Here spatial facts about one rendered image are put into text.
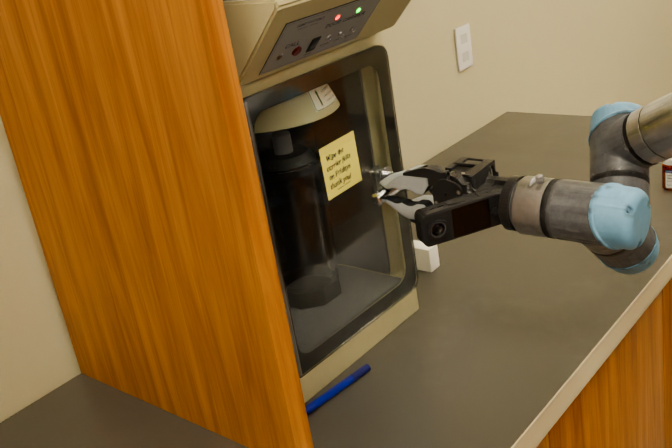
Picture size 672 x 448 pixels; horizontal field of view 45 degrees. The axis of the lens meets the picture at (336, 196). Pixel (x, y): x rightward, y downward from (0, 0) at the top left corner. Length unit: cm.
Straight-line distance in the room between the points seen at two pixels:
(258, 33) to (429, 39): 121
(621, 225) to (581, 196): 6
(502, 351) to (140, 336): 53
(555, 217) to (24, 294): 82
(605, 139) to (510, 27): 135
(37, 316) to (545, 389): 79
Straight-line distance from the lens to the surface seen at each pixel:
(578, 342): 127
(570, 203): 101
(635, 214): 99
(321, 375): 121
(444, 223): 104
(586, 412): 135
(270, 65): 99
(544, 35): 264
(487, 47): 234
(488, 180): 111
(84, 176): 115
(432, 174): 109
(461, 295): 141
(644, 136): 109
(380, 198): 114
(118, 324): 125
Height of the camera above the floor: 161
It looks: 21 degrees down
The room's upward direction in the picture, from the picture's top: 10 degrees counter-clockwise
